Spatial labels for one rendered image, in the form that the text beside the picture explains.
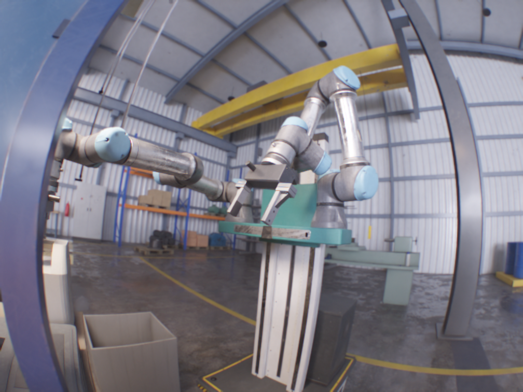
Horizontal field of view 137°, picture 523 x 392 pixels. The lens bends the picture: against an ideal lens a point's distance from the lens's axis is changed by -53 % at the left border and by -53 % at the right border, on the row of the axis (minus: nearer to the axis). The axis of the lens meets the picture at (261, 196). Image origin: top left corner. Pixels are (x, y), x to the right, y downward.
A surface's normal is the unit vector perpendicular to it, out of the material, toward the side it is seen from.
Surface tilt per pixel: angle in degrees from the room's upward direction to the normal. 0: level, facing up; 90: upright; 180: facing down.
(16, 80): 90
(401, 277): 90
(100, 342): 90
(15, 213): 90
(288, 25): 169
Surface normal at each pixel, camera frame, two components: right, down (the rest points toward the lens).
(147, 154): 0.94, 0.13
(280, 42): 0.07, 0.96
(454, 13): -0.22, 0.97
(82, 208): 0.75, -0.03
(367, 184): 0.47, 0.04
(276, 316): -0.62, -0.16
